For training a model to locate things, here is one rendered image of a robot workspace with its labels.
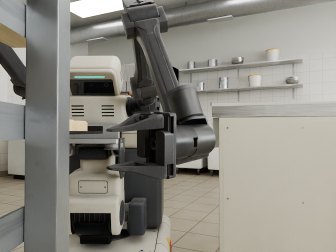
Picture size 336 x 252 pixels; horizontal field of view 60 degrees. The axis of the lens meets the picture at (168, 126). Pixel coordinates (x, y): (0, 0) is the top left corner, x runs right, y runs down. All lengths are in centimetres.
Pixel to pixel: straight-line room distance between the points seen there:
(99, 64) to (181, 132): 79
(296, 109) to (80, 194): 97
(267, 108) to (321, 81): 427
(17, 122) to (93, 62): 97
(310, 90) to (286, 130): 425
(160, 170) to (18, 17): 27
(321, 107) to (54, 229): 121
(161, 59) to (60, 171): 45
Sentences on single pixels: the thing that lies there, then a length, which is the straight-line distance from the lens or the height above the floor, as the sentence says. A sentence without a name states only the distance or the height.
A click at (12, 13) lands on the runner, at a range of 29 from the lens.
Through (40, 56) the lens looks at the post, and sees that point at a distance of 29.
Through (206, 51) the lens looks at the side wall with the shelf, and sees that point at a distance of 599.
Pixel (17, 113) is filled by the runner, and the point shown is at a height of 79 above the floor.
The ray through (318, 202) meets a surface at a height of 49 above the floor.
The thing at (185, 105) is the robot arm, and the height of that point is 82.
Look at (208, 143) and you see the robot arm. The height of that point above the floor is 75.
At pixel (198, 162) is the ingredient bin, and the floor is 24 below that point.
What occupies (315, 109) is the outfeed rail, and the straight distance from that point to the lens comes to 136.
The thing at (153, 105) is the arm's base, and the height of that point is 88.
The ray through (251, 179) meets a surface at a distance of 133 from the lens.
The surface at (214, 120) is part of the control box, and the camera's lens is 137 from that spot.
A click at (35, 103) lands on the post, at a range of 28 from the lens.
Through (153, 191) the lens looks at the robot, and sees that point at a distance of 148.
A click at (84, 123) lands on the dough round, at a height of 79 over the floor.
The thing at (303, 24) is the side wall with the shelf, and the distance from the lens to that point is 581.
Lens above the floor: 77
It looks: 1 degrees up
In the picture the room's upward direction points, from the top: straight up
